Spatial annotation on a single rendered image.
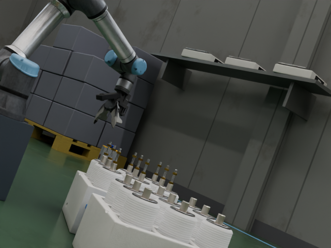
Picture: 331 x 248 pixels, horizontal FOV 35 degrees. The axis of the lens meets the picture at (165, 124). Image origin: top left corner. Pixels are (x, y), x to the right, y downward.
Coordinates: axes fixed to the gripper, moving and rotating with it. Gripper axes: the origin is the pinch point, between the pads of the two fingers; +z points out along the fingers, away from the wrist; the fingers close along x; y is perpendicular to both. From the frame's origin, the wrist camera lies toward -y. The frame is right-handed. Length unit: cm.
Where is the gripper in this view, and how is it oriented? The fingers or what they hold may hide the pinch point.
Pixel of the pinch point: (101, 125)
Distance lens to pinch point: 244.3
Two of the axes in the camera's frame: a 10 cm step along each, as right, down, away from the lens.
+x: -6.8, -1.3, 7.2
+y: 6.2, 4.2, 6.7
